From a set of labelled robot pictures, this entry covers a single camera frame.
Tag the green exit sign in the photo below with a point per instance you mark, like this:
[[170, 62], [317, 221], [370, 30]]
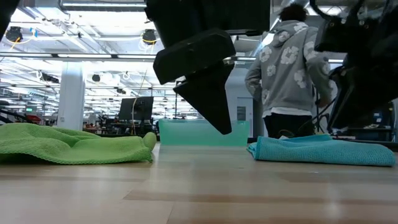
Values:
[[29, 109]]

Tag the black background screen cart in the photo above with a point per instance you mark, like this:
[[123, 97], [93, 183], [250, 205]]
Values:
[[382, 121]]

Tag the person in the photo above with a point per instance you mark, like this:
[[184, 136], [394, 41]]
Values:
[[289, 77]]

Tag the black background computer monitor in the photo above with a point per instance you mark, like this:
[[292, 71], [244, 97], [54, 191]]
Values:
[[136, 109]]

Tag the green microfiber towel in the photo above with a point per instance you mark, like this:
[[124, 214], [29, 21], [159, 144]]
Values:
[[62, 143]]

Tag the teal translucent plastic basket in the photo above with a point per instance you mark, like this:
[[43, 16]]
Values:
[[180, 132]]

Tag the white building pillar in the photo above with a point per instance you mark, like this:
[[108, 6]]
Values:
[[71, 99]]

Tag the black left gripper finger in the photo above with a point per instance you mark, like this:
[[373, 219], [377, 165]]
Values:
[[211, 99]]

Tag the red background seat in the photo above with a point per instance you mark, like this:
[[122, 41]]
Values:
[[32, 118]]

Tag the blue microfiber towel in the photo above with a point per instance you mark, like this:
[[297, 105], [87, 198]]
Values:
[[311, 152]]

